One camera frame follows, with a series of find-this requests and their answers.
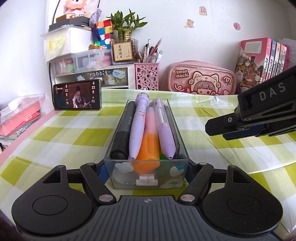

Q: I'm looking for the green white highlighter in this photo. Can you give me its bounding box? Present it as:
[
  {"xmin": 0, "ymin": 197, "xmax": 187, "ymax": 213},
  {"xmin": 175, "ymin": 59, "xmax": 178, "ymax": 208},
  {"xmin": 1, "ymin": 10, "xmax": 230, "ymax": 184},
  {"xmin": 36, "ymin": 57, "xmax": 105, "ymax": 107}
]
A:
[{"xmin": 159, "ymin": 151, "xmax": 168, "ymax": 160}]

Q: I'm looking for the purple clear mechanical pen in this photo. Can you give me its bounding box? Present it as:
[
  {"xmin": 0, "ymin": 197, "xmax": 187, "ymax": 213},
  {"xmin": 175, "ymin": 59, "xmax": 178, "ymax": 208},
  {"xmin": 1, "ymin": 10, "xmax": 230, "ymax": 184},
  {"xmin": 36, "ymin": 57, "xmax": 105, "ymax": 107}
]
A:
[{"xmin": 154, "ymin": 98, "xmax": 176, "ymax": 159}]

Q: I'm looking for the black marker pen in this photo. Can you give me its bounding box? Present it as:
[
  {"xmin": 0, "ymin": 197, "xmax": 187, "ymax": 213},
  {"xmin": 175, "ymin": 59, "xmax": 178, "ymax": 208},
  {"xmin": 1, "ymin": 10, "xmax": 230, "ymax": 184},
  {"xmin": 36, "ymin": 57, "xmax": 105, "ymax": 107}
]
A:
[{"xmin": 110, "ymin": 101, "xmax": 136, "ymax": 160}]

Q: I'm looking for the pink orange highlighter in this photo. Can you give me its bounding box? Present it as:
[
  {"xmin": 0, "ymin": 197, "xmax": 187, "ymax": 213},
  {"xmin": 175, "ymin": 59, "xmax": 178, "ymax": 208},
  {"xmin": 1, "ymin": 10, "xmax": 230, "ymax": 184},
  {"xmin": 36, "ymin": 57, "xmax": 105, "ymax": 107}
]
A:
[{"xmin": 133, "ymin": 107, "xmax": 160, "ymax": 175}]

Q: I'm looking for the clear plastic organizer box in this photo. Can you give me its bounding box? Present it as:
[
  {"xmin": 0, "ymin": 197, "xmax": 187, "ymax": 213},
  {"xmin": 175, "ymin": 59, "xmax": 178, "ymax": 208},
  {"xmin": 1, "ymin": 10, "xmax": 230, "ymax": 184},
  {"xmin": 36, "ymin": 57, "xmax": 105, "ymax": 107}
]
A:
[{"xmin": 103, "ymin": 98, "xmax": 189, "ymax": 189}]

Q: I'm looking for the lilac chunky pen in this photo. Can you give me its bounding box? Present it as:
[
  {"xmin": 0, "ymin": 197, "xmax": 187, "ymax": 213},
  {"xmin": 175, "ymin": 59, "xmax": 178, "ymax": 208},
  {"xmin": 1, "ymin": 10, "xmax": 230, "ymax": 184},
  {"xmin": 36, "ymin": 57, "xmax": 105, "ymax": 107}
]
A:
[{"xmin": 129, "ymin": 92, "xmax": 149, "ymax": 160}]

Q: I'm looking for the pink spine book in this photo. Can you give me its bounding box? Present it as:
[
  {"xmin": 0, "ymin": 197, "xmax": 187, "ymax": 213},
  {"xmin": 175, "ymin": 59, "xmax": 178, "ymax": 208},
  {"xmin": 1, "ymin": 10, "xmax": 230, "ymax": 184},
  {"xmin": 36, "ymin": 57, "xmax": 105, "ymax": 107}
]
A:
[{"xmin": 276, "ymin": 44, "xmax": 287, "ymax": 75}]

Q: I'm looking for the blue spine book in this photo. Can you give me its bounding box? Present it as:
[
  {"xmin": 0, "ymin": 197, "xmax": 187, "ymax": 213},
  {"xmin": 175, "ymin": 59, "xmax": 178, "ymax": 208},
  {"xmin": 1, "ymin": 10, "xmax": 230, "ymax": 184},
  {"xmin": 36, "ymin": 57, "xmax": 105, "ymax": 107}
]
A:
[{"xmin": 265, "ymin": 40, "xmax": 276, "ymax": 81}]

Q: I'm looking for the pink small mochi pencil case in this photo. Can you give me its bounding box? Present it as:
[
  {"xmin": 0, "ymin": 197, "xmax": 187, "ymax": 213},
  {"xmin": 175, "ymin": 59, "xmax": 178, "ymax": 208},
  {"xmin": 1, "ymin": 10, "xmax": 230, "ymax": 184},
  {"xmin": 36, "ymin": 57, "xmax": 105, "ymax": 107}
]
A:
[{"xmin": 168, "ymin": 60, "xmax": 236, "ymax": 96}]

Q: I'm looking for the green checked tablecloth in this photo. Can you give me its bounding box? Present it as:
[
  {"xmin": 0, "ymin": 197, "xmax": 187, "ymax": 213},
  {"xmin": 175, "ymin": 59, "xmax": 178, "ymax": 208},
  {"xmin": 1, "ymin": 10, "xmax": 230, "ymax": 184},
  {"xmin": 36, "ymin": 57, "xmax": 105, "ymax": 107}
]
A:
[{"xmin": 1, "ymin": 89, "xmax": 295, "ymax": 237}]

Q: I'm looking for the pink perforated pen holder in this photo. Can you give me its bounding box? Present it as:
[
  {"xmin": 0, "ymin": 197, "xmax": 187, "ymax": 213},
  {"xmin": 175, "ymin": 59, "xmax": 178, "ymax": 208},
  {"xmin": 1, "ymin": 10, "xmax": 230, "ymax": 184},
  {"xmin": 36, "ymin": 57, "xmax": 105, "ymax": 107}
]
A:
[{"xmin": 134, "ymin": 63, "xmax": 159, "ymax": 90}]

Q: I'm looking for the red pen in holder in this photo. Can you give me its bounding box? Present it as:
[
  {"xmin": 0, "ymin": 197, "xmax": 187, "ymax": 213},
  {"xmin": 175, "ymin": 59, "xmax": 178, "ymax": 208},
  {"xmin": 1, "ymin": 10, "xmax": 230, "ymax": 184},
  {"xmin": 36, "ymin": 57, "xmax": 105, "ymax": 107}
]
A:
[{"xmin": 147, "ymin": 38, "xmax": 163, "ymax": 63}]

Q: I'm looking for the smartphone playing video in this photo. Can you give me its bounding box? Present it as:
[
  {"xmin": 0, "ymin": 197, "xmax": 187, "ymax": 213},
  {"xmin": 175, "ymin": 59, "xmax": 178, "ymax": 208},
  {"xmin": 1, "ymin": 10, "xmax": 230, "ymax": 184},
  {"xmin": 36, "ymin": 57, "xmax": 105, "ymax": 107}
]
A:
[{"xmin": 53, "ymin": 79, "xmax": 102, "ymax": 110}]

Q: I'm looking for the white rabbit drawer unit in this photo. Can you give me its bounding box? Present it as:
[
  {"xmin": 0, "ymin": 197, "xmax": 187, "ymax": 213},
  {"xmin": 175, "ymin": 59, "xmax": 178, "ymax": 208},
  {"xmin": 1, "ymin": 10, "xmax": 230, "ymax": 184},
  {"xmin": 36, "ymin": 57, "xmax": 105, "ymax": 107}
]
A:
[{"xmin": 51, "ymin": 64, "xmax": 136, "ymax": 89}]

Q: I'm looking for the pink red book stack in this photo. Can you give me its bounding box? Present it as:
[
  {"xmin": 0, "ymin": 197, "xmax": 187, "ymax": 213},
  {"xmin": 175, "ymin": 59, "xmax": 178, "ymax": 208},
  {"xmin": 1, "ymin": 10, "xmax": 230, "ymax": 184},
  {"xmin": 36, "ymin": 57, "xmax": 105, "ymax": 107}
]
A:
[{"xmin": 1, "ymin": 94, "xmax": 45, "ymax": 137}]

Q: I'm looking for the clear plastic drawer box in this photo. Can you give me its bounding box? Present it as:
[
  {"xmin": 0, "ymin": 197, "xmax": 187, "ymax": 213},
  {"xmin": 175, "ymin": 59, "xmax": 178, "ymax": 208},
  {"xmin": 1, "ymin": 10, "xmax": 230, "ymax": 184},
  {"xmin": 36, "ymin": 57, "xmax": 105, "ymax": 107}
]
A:
[{"xmin": 50, "ymin": 49, "xmax": 112, "ymax": 76}]

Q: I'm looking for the lucky bamboo plant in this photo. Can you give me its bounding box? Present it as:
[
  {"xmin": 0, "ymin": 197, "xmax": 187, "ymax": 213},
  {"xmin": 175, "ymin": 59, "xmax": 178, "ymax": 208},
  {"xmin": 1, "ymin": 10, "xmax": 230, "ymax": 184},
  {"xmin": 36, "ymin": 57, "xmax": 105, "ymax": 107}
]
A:
[{"xmin": 107, "ymin": 9, "xmax": 147, "ymax": 42}]

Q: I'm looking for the colourful cube puzzle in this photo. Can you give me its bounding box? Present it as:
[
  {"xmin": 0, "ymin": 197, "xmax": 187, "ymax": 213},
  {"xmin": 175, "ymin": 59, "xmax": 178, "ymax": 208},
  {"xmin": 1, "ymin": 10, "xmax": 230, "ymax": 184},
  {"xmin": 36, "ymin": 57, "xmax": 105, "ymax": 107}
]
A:
[{"xmin": 93, "ymin": 19, "xmax": 114, "ymax": 49}]

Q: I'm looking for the white storage box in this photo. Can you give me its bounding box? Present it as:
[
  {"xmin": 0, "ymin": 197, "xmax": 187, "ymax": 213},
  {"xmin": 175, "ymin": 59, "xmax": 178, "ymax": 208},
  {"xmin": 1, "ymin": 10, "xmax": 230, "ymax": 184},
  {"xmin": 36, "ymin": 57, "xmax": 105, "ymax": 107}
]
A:
[{"xmin": 42, "ymin": 25, "xmax": 94, "ymax": 62}]

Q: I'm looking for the black flat box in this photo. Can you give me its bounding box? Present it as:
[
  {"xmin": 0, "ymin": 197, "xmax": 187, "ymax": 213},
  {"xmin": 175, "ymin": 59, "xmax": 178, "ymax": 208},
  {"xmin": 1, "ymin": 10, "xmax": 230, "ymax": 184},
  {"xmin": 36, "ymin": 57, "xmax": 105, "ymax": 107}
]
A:
[{"xmin": 49, "ymin": 16, "xmax": 90, "ymax": 31}]

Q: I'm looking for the pink lion plush toy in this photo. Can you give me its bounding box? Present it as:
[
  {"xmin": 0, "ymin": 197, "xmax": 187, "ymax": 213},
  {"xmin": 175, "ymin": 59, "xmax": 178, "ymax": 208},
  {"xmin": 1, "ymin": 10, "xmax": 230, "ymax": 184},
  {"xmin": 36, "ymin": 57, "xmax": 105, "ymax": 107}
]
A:
[{"xmin": 65, "ymin": 0, "xmax": 87, "ymax": 15}]

